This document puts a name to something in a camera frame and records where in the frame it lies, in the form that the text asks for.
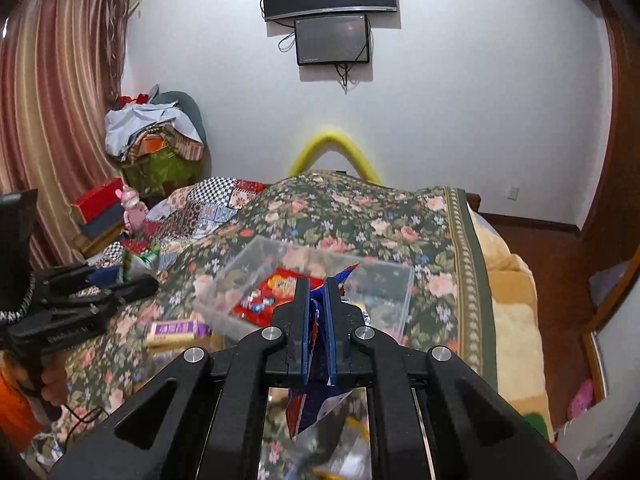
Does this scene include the yellow beige blanket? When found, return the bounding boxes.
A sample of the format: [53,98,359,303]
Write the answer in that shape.
[472,212,553,441]

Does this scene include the red biscuit packet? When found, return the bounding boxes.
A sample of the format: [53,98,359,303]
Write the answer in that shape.
[231,266,322,327]

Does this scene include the pile of clothes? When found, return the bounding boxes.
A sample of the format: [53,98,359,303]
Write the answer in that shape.
[104,89,208,198]

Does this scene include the clear plastic storage bin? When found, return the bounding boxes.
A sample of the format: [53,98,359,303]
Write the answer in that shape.
[192,235,417,346]

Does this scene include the pink plush toy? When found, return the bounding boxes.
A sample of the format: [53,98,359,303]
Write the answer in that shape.
[115,184,149,235]

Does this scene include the purple cake packet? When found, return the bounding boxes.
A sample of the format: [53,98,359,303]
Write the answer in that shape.
[144,320,212,348]

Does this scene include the small wall monitor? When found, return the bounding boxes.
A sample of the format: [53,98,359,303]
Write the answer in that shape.
[294,14,370,66]

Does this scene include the blue white snack bag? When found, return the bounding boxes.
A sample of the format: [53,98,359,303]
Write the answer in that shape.
[285,281,350,439]

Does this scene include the floral green bedspread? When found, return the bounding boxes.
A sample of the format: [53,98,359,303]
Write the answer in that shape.
[51,171,497,479]

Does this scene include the left hand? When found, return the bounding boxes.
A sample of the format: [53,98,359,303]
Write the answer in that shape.
[41,353,68,406]

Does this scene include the red flat box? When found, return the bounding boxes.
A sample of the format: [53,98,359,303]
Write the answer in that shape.
[70,177,124,224]

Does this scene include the striped red curtain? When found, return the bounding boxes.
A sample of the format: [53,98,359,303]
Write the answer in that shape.
[1,0,130,268]

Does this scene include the white silver snack bag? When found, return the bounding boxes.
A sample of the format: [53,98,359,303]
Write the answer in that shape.
[283,388,372,479]

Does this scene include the yellow curved headboard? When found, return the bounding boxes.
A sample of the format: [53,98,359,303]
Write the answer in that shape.
[288,128,382,185]

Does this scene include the patchwork checkered quilt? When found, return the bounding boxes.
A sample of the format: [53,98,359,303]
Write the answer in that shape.
[88,177,266,271]

